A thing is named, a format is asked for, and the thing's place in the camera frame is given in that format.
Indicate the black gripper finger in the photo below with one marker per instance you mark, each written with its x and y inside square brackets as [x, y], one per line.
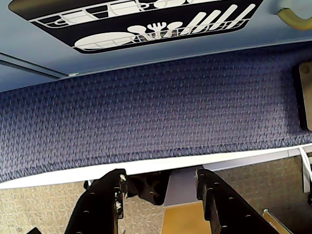
[226, 209]
[97, 209]

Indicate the wooden block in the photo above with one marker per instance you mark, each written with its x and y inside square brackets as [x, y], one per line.
[182, 219]

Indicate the blue woven cloth mat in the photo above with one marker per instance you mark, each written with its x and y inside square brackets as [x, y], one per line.
[151, 114]

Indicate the wooden cutting board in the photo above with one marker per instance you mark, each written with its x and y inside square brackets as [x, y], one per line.
[306, 95]

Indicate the black dish rack print mat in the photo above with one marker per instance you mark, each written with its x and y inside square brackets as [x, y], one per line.
[117, 22]

